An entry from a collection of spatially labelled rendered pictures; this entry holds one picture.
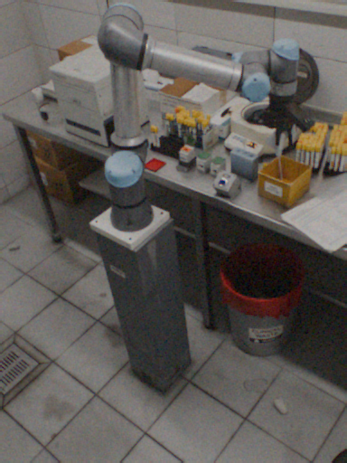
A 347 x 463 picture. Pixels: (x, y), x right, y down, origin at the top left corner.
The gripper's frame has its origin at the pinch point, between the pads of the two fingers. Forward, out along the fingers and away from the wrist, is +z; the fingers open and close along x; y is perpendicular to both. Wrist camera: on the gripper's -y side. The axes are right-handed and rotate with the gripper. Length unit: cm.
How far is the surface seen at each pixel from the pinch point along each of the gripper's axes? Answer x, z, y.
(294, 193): 3.8, 12.7, -6.7
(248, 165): 1.8, 10.7, 14.1
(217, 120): -17.5, 10.7, 44.4
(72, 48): -19, 0, 139
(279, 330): 7, 86, -7
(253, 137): -14.2, 10.3, 23.6
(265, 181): 6.5, 10.3, 3.2
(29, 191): 2, 105, 204
